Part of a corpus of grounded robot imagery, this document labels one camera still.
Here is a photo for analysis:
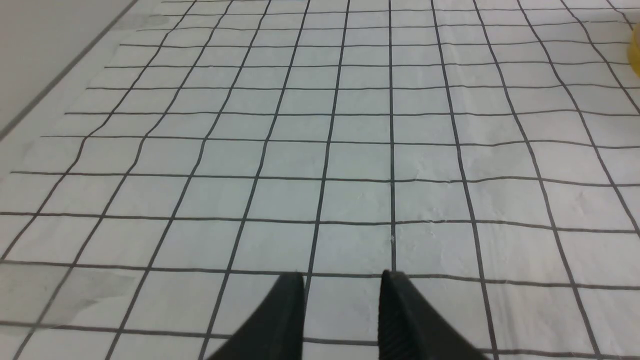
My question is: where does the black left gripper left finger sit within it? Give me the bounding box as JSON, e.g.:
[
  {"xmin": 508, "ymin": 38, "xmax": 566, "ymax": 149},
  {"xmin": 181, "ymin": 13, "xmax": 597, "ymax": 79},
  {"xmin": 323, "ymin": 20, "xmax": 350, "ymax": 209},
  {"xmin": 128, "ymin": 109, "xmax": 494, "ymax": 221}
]
[{"xmin": 209, "ymin": 272, "xmax": 306, "ymax": 360}]

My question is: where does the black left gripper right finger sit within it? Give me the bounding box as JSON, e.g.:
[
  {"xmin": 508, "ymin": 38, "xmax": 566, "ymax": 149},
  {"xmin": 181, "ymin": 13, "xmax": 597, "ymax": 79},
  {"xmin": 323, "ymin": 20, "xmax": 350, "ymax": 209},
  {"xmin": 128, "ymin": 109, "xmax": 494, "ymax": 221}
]
[{"xmin": 377, "ymin": 269, "xmax": 486, "ymax": 360}]

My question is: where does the white black grid tablecloth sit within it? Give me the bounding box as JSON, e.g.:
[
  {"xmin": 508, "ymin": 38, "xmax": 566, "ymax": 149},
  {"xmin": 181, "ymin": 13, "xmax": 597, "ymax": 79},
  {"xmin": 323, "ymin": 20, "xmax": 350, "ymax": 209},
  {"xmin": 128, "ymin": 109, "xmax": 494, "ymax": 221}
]
[{"xmin": 1, "ymin": 0, "xmax": 639, "ymax": 360}]

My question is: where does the yellow rimmed bamboo steamer basket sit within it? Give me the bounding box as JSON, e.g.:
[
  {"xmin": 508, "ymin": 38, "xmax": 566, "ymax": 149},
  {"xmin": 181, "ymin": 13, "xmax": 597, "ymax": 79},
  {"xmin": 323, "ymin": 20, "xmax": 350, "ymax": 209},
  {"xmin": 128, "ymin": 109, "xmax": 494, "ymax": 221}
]
[{"xmin": 626, "ymin": 22, "xmax": 640, "ymax": 78}]

